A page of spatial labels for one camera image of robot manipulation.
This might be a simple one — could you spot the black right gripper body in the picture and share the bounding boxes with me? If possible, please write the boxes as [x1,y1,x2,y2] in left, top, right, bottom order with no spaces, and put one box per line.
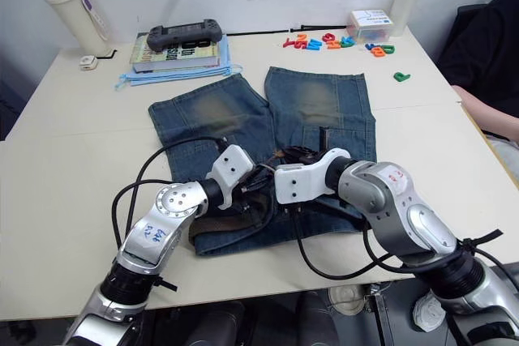
[279,144,326,169]

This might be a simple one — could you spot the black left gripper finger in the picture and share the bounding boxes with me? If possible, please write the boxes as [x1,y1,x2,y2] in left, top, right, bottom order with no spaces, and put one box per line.
[245,199,269,229]

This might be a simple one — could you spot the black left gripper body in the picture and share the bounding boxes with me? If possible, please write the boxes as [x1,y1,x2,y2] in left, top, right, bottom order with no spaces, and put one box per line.
[238,164,277,211]

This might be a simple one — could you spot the brown braided belt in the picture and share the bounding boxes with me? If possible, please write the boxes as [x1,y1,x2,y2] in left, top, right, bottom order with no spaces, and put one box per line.
[187,145,325,246]

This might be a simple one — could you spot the blue denim shorts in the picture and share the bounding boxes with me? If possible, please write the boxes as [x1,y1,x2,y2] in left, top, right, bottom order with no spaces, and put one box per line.
[147,66,379,258]

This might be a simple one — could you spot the white round object under table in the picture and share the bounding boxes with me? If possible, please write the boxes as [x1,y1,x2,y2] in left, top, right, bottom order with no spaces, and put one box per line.
[327,284,365,317]

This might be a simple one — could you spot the long black rod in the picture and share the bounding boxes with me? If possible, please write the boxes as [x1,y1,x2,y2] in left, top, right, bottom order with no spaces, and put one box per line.
[225,23,350,37]

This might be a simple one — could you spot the clear plastic letter box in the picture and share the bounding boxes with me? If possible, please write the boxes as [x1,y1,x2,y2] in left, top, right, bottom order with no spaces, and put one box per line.
[345,8,396,40]

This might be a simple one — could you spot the thick paperback book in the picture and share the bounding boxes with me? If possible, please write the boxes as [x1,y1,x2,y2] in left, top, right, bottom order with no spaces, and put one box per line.
[129,32,222,74]

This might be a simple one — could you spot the metal table leg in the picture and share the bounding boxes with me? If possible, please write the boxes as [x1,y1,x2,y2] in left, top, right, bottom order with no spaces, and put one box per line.
[371,282,393,346]

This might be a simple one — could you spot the dark grey handheld game console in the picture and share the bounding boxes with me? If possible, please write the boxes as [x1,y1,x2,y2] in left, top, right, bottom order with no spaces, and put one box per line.
[145,18,225,53]

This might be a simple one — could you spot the person in black shirt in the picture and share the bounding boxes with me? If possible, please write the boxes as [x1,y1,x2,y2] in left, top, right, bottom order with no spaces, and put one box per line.
[436,0,519,118]

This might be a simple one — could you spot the white crumpled object under table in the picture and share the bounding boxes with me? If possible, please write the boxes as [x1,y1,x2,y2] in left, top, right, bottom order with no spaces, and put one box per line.
[411,292,448,331]

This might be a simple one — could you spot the small white square gadget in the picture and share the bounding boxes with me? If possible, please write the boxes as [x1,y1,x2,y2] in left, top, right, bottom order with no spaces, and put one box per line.
[78,54,101,72]

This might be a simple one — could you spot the cream bottle with purple lid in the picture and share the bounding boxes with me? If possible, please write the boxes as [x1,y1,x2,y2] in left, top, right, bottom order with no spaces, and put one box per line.
[41,0,113,58]

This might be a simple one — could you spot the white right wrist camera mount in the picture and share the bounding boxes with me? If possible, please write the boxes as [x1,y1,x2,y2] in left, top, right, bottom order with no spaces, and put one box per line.
[273,147,353,206]

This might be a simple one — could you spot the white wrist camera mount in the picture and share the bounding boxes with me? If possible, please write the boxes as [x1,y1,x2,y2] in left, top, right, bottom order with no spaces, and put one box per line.
[205,143,255,211]
[273,147,353,206]

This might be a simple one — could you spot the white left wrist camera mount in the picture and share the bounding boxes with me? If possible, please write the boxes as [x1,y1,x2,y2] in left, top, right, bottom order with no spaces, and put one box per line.
[205,143,255,211]

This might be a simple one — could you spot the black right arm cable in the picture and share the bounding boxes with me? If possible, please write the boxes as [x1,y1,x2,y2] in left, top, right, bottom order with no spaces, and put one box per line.
[283,203,410,281]

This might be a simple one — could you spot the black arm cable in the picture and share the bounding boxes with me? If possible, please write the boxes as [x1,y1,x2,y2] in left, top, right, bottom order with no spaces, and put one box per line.
[283,203,410,281]
[111,136,233,250]

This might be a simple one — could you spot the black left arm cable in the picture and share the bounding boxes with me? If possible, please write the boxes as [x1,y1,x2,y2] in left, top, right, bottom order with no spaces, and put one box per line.
[111,136,233,250]

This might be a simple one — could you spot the light blue drawstring bag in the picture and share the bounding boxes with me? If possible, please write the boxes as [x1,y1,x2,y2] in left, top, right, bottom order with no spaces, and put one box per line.
[113,35,245,92]

